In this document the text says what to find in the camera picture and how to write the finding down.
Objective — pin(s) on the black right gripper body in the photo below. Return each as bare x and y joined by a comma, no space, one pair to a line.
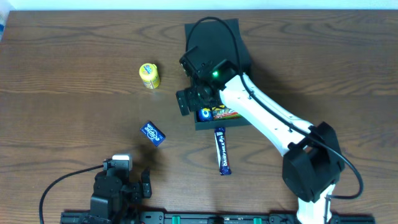
188,98

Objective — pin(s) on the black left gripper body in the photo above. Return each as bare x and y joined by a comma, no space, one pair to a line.
137,189

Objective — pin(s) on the blue Oreo cookie pack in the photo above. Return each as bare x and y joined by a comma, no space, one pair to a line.
205,115

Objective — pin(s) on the Haribo gummy bag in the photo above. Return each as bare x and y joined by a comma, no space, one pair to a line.
228,114

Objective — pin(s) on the blue Dairy Milk chocolate bar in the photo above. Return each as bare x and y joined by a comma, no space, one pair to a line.
222,155

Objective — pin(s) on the yellow snack bag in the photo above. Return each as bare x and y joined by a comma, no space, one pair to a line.
218,109

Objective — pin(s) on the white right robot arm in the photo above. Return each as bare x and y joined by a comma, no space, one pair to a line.
312,161

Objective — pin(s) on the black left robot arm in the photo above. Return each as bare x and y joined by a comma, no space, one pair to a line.
115,197

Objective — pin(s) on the dark green open box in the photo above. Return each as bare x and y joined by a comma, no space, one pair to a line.
221,39

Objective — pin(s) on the blue Eclipse mints box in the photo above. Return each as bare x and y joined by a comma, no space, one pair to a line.
155,135

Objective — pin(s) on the yellow gum bottle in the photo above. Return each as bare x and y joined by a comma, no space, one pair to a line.
149,74

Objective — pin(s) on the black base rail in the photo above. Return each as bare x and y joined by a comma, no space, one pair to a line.
180,218

